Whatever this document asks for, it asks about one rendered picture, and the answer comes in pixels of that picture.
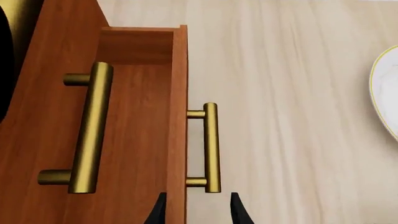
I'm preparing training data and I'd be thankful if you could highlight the wooden cabinet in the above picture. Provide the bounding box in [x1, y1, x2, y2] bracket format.
[0, 0, 110, 224]

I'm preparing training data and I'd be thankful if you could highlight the white plate with yellow rim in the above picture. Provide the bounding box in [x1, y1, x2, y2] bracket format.
[369, 44, 398, 144]

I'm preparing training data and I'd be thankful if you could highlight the wooden cabinet drawer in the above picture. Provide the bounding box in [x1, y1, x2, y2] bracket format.
[98, 24, 188, 224]
[0, 27, 103, 224]

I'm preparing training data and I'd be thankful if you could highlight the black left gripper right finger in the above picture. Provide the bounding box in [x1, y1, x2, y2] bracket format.
[230, 192, 254, 224]

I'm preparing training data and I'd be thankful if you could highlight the black and gold round object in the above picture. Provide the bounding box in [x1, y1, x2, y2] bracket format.
[0, 0, 44, 125]

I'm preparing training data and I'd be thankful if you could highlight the brass drawer handle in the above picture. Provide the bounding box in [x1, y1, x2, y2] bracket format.
[185, 101, 223, 194]
[37, 61, 114, 195]

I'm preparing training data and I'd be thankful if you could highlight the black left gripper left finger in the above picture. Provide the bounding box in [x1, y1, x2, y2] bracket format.
[143, 192, 167, 224]

